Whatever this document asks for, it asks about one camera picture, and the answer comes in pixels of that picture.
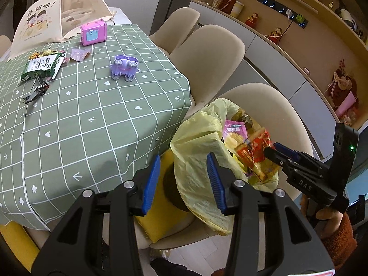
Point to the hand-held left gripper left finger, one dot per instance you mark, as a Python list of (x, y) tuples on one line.
[(151, 187)]

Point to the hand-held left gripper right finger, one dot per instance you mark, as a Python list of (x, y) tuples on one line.
[(216, 187)]

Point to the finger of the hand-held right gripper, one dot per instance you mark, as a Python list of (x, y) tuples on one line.
[(276, 158), (287, 151)]

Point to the black trash bin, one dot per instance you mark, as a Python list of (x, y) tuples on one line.
[(172, 187)]

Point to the red snack packet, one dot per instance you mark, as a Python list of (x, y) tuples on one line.
[(257, 146)]

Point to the pink snack packet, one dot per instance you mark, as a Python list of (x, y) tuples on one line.
[(234, 130)]

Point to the yellow plastic bin bag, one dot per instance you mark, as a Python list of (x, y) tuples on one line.
[(195, 138)]

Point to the black snack wrapper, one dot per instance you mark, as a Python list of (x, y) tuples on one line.
[(36, 92)]

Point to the lilac wrapper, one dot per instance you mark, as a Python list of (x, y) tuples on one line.
[(80, 54)]

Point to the green snack packet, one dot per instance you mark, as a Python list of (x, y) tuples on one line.
[(43, 66)]

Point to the yellow snack packet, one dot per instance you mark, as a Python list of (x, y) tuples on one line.
[(43, 54)]

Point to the person's right forearm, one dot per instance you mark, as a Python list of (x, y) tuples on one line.
[(339, 241)]

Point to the person's right hand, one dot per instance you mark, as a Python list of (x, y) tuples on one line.
[(327, 215)]

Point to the yellow cushion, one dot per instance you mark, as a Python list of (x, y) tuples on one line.
[(14, 235), (155, 230)]

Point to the cream dining chair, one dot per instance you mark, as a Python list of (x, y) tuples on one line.
[(178, 26), (212, 54), (273, 106), (4, 44)]

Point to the grey sideboard cabinet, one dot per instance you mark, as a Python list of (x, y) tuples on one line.
[(273, 72)]

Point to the large pink flower bouquet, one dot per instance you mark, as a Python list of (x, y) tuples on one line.
[(343, 92)]

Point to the small pink case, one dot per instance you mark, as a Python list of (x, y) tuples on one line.
[(307, 71)]

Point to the green checked tablecloth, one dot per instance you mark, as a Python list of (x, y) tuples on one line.
[(86, 126)]

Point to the red doll figurine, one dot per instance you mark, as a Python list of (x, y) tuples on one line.
[(251, 20), (275, 36)]

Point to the purple toy car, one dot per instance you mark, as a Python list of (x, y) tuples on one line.
[(124, 67)]

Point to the green plug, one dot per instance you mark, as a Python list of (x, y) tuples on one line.
[(300, 18)]

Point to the white charger plug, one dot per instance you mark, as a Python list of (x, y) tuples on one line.
[(289, 13)]

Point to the panda plush toy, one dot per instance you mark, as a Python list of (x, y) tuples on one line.
[(349, 20)]

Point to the black power track socket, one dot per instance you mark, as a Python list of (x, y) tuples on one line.
[(273, 4)]

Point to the yellow and white cup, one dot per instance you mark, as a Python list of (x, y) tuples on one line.
[(238, 9)]

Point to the red gift bag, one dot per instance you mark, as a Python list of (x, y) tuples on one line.
[(230, 3)]

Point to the pink toy box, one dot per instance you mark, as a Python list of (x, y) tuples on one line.
[(93, 33)]

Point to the grey tall cabinet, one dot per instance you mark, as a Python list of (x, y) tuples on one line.
[(175, 0)]

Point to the cream mesh food cover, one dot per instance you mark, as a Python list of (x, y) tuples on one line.
[(40, 20)]

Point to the wooden wall shelf unit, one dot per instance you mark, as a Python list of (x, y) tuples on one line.
[(316, 43)]

